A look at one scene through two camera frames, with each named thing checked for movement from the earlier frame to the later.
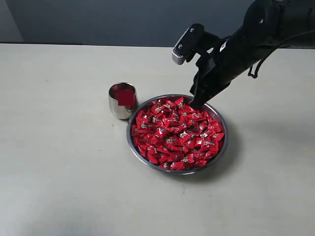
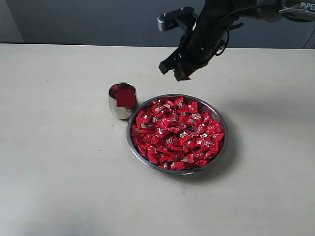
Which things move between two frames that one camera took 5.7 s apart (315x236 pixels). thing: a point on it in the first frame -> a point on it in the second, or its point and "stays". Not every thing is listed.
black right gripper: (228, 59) -> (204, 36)
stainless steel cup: (123, 100) stays
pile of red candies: (172, 134) stays
